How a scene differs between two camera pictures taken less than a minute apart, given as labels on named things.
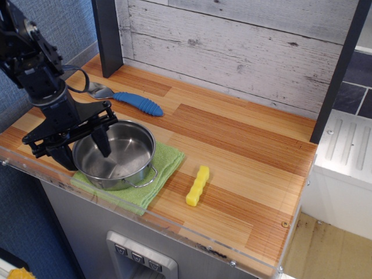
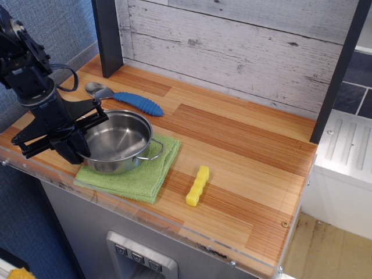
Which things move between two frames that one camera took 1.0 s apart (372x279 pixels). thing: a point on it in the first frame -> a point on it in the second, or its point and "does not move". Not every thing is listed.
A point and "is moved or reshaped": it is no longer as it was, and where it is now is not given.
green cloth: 139,196 -> 142,182
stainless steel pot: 132,146 is moved or reshaped
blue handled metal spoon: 97,90 does not move
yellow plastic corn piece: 192,197 does not move
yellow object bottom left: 20,273 does not move
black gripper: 65,118 -> 53,116
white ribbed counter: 345,146 does not move
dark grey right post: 342,68 does not move
